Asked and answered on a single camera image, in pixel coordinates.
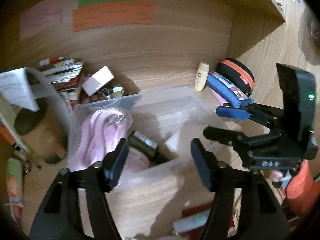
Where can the orange sticky note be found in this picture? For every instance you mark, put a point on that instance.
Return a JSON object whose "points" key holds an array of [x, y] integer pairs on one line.
{"points": [[113, 13]]}

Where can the blue patchwork pouch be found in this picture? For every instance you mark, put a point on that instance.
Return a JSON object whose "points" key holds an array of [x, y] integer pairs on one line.
{"points": [[227, 90]]}

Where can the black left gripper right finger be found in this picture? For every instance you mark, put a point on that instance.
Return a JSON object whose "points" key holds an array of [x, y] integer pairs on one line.
{"points": [[261, 216]]}

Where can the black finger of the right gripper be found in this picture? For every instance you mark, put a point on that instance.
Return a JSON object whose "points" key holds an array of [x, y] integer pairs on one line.
{"points": [[225, 137]]}

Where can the black orange round case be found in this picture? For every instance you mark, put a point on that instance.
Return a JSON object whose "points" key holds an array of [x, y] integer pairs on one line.
{"points": [[237, 73]]}

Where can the white tube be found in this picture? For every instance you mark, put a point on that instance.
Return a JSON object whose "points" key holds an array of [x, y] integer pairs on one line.
{"points": [[190, 223]]}

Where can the white handwritten paper sheet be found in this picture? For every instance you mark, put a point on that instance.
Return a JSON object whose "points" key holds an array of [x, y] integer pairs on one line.
{"points": [[16, 90]]}

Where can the brown ceramic mug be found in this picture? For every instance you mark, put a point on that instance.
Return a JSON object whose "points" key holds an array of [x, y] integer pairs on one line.
{"points": [[42, 132]]}

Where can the right hand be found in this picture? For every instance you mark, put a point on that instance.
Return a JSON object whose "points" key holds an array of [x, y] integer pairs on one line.
{"points": [[277, 176]]}

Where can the dark green candle jar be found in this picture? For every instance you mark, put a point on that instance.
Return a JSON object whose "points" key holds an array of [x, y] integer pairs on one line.
{"points": [[147, 146]]}

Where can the orange-label wipes pack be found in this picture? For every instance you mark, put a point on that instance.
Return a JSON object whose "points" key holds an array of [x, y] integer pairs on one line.
{"points": [[14, 181]]}

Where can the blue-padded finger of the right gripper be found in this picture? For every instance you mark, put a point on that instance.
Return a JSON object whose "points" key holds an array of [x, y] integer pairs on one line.
{"points": [[234, 113]]}

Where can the pink sticky note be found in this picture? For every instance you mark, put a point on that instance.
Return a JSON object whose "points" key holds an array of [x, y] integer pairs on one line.
{"points": [[37, 19]]}

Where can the stack of books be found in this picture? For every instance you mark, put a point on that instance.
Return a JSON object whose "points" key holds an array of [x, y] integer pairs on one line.
{"points": [[66, 76]]}

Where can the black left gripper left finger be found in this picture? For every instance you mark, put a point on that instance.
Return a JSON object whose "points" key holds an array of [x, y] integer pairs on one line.
{"points": [[59, 216]]}

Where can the cream lotion bottle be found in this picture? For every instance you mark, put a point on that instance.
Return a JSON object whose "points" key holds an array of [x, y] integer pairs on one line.
{"points": [[201, 76]]}

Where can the small white cardboard box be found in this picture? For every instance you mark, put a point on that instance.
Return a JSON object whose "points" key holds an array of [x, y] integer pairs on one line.
{"points": [[97, 80]]}

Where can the clear plastic storage bin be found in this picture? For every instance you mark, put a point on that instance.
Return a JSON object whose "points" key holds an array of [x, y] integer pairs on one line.
{"points": [[159, 126]]}

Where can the yellow-green spray bottle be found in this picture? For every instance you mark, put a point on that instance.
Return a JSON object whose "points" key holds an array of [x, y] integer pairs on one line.
{"points": [[8, 116]]}

